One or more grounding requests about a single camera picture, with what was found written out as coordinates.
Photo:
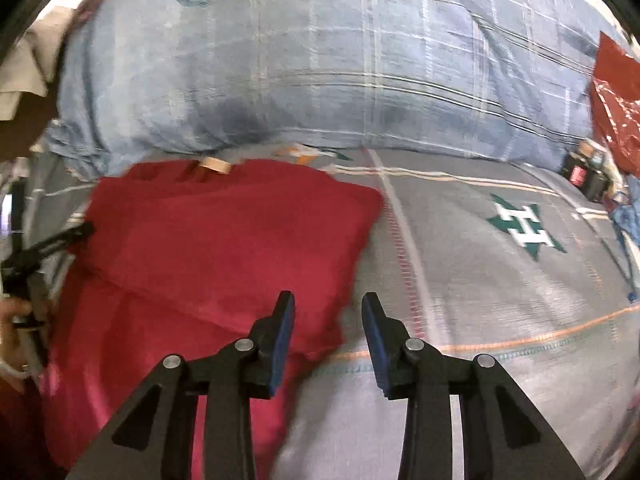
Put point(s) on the red garment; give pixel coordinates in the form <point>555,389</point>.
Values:
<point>200,280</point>

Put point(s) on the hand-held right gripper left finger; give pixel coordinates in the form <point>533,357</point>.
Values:
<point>281,345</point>

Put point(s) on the grey bed sheet with emblems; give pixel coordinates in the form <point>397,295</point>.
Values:
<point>490,310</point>

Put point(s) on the blue patterned cloth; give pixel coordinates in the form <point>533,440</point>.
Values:
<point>627,222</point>

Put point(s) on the person's left hand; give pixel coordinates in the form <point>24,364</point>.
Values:
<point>11,330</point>

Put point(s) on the blue plaid duvet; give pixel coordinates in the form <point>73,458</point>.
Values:
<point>320,55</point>

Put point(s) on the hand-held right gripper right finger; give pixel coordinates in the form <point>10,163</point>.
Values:
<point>374,347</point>

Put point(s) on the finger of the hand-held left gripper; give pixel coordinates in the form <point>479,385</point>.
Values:
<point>47,247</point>

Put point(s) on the red plastic bag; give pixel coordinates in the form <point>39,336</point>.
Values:
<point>617,105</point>

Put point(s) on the beige cloth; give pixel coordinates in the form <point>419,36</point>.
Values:
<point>32,55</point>

